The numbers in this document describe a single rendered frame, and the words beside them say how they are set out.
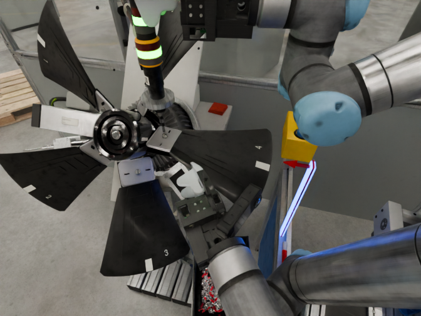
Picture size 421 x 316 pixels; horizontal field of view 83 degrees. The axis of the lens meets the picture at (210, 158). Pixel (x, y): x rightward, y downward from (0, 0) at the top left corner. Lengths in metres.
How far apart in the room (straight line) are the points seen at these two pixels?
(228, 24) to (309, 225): 1.66
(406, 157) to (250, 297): 1.37
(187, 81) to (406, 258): 0.71
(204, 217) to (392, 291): 0.26
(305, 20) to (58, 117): 0.74
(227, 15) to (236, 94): 0.89
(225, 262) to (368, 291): 0.18
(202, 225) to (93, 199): 1.73
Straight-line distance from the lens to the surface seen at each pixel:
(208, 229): 0.43
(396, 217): 0.84
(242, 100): 1.31
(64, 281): 1.87
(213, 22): 0.41
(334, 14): 0.43
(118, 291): 1.72
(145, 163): 0.65
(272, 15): 0.41
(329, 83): 0.36
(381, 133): 1.48
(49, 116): 0.93
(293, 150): 0.83
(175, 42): 0.59
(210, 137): 0.59
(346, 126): 0.35
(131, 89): 0.90
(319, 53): 0.45
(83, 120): 0.84
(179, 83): 0.83
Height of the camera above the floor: 1.58
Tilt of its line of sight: 46 degrees down
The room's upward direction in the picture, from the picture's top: straight up
